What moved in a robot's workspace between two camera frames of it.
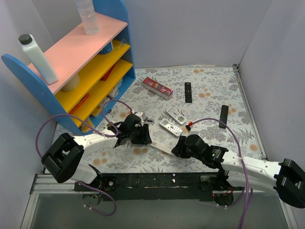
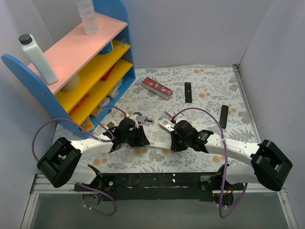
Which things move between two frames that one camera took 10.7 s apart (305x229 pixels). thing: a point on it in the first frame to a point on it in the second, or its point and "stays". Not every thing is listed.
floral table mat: x=175 y=102 stays
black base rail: x=156 y=187 stays
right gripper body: x=179 y=147 to x=176 y=142
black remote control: x=223 y=116 stays
